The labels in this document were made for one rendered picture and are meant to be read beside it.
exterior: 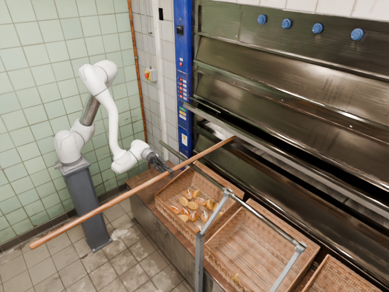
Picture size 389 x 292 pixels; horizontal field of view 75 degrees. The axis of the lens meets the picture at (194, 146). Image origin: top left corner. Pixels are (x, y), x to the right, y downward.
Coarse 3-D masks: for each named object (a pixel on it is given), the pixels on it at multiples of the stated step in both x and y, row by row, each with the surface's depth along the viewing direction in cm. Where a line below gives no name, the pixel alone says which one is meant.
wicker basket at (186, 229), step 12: (204, 168) 222; (180, 180) 224; (192, 180) 236; (204, 180) 225; (216, 180) 214; (168, 192) 221; (180, 192) 232; (204, 192) 227; (216, 192) 216; (156, 204) 215; (168, 204) 221; (180, 204) 220; (228, 204) 209; (168, 216) 205; (216, 216) 210; (228, 216) 194; (180, 228) 197; (192, 228) 200; (216, 228) 190; (192, 240) 188; (204, 240) 184
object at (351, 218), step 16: (208, 128) 210; (224, 144) 196; (256, 160) 176; (288, 176) 162; (304, 192) 155; (320, 192) 151; (336, 208) 142; (352, 208) 141; (368, 224) 132; (384, 240) 128
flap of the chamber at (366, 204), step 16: (208, 112) 184; (224, 112) 189; (224, 128) 167; (240, 128) 166; (256, 128) 171; (256, 144) 150; (272, 144) 151; (288, 144) 155; (288, 160) 137; (304, 160) 139; (320, 160) 142; (336, 176) 129; (352, 176) 131; (368, 192) 120; (384, 192) 122
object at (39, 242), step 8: (232, 136) 194; (216, 144) 185; (200, 152) 178; (208, 152) 180; (192, 160) 171; (176, 168) 164; (160, 176) 157; (144, 184) 151; (128, 192) 145; (136, 192) 148; (112, 200) 140; (120, 200) 142; (104, 208) 137; (88, 216) 132; (72, 224) 128; (56, 232) 124; (40, 240) 120; (48, 240) 122; (32, 248) 118
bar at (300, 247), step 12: (180, 156) 180; (192, 168) 172; (228, 192) 151; (240, 204) 145; (264, 216) 137; (204, 228) 153; (276, 228) 131; (288, 240) 126; (300, 252) 121; (288, 264) 124; (276, 288) 123
